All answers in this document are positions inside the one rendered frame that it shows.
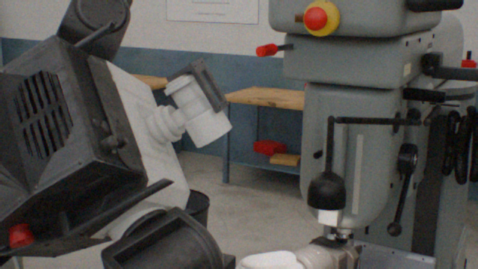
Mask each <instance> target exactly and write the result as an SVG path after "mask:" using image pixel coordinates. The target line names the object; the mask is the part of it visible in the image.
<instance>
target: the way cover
mask: <svg viewBox="0 0 478 269"><path fill-rule="evenodd" d="M326 237H327V238H329V239H333V238H334V235H333V234H329V233H327V236H326ZM359 244H360V245H362V253H361V254H360V255H359V256H360V259H361V261H360V268H359V269H435V266H436V261H437V258H436V257H432V256H425V255H422V254H418V253H412V252H409V251H405V250H398V249H394V248H391V247H384V246H380V245H377V244H371V243H367V242H361V241H357V240H355V246H356V245H359ZM373 264H374V265H373ZM424 265H425V266H424Z"/></svg>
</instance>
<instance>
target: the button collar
mask: <svg viewBox="0 0 478 269"><path fill-rule="evenodd" d="M314 6H318V7H321V8H323V9H324V10H325V11H326V16H327V22H326V25H325V26H324V28H323V29H321V30H319V31H311V30H309V29H308V28H307V27H306V26H305V28H306V29H307V31H308V32H309V33H310V34H312V35H314V36H317V37H322V36H326V35H329V34H331V33H332V32H333V31H335V29H336V28H337V27H338V23H339V18H340V13H339V10H338V8H337V7H336V6H335V5H334V4H333V3H331V2H330V1H325V0H318V1H314V2H312V3H311V4H310V5H309V6H308V7H307V9H306V10H305V13H306V11H307V10H308V9H310V7H314ZM305 13H304V16H305ZM304 25H305V23H304Z"/></svg>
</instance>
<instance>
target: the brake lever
mask: <svg viewBox="0 0 478 269"><path fill-rule="evenodd" d="M290 49H294V44H293V43H289V44H284V45H279V46H277V45H276V44H274V43H269V44H266V45H263V46H259V47H257V49H256V54H257V56H259V57H266V56H274V55H276V54H277V52H281V51H285V50H290Z"/></svg>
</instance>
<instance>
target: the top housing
mask: <svg viewBox="0 0 478 269"><path fill-rule="evenodd" d="M314 1H318V0H269V6H268V22H269V25H270V27H271V28H272V29H273V30H274V31H276V32H280V33H287V34H310V33H309V32H308V31H307V29H306V28H305V25H304V22H295V13H305V10H306V9H307V7H308V6H309V5H310V4H311V3H312V2H314ZM325 1H330V2H331V3H333V4H334V5H335V6H336V7H337V8H338V10H339V13H340V18H339V23H338V27H337V28H336V29H335V31H333V32H332V33H331V34H329V35H332V36H348V37H394V36H397V35H402V34H408V33H412V32H416V31H422V30H426V29H430V28H434V27H435V26H438V25H439V24H440V22H441V18H442V11H435V12H423V13H415V12H412V11H411V10H410V9H409V8H408V5H407V1H408V0H325Z"/></svg>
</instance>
